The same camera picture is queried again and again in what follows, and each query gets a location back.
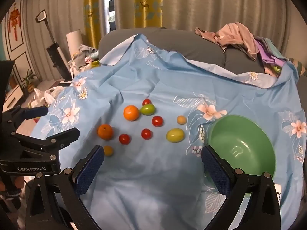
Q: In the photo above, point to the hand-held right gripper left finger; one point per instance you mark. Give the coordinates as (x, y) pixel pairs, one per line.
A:
(90, 170)

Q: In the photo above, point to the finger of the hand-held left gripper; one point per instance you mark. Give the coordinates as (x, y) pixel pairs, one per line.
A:
(67, 135)
(36, 112)

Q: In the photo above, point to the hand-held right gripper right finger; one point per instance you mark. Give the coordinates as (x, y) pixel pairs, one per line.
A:
(215, 170)

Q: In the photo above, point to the small yellow fruit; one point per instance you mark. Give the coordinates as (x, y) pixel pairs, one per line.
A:
(181, 119)
(108, 150)

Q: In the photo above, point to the orange mandarin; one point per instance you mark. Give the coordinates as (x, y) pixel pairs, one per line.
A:
(131, 112)
(105, 131)

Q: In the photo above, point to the green plastic bowl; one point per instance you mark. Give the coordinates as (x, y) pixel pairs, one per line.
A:
(251, 134)

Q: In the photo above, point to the person's left hand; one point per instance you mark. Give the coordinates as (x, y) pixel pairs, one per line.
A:
(19, 183)

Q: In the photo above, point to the white plastic bags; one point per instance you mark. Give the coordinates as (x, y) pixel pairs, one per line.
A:
(48, 95)

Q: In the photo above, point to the white cabinet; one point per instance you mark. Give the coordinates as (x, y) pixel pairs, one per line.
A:
(14, 95)

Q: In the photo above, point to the potted green plant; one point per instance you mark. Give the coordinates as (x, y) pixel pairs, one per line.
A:
(28, 81)

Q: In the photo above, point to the yellow-green plum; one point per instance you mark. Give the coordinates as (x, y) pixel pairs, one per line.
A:
(175, 135)

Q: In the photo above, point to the black upright vacuum cleaner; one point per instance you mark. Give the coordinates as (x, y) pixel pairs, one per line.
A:
(56, 55)

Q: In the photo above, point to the white tag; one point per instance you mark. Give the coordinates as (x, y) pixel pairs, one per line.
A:
(278, 194)

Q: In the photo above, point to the grey clothes pile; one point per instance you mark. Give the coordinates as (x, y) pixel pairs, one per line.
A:
(81, 55)

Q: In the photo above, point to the white cylinder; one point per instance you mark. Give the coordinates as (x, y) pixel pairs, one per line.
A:
(73, 43)

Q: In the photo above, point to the small green tomato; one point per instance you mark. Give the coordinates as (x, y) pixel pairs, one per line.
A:
(147, 110)

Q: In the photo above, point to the small red tomato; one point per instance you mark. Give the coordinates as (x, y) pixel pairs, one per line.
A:
(146, 101)

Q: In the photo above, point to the blue floral bed sheet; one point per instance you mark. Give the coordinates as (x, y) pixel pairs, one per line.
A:
(156, 81)

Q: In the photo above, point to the beige pleated curtain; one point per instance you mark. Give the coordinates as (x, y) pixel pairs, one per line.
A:
(60, 4)

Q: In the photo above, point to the yellow patterned curtain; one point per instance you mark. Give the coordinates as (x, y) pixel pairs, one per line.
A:
(93, 9)
(148, 4)

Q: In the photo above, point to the window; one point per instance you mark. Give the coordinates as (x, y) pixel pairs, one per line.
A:
(111, 16)

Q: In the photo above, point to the purple clothes pile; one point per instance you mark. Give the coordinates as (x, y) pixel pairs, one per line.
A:
(266, 52)

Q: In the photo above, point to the grey sofa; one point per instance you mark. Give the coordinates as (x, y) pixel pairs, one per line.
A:
(182, 40)

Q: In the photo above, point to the pink crumpled clothes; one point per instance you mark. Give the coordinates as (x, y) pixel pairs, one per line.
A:
(235, 36)

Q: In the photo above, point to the red knot wall decoration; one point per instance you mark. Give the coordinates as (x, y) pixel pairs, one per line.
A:
(14, 21)

